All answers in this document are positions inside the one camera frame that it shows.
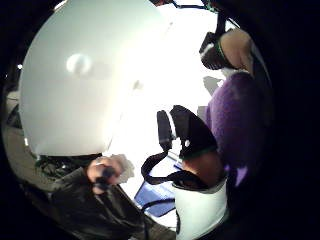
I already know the black cable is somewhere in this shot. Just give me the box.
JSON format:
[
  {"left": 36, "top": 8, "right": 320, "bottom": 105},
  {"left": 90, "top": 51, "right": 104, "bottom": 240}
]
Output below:
[{"left": 141, "top": 197, "right": 177, "bottom": 214}]

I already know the the person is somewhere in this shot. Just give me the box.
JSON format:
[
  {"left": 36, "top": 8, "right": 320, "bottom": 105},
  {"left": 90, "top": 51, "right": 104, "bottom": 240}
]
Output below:
[{"left": 49, "top": 165, "right": 178, "bottom": 240}]

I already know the white crumpled paper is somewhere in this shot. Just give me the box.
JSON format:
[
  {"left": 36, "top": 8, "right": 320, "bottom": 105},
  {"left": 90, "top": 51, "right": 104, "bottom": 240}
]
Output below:
[{"left": 113, "top": 153, "right": 136, "bottom": 185}]

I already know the small black object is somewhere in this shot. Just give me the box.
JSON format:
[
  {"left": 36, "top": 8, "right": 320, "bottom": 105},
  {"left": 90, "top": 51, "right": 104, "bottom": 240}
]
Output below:
[{"left": 94, "top": 166, "right": 117, "bottom": 193}]

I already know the purple soft toy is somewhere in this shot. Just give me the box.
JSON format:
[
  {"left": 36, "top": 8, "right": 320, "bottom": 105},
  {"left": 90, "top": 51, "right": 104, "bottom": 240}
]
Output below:
[{"left": 204, "top": 71, "right": 268, "bottom": 188}]

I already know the blue flat object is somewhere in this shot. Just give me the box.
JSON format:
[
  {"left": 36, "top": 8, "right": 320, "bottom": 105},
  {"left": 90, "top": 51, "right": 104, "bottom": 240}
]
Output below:
[{"left": 134, "top": 149, "right": 185, "bottom": 218}]

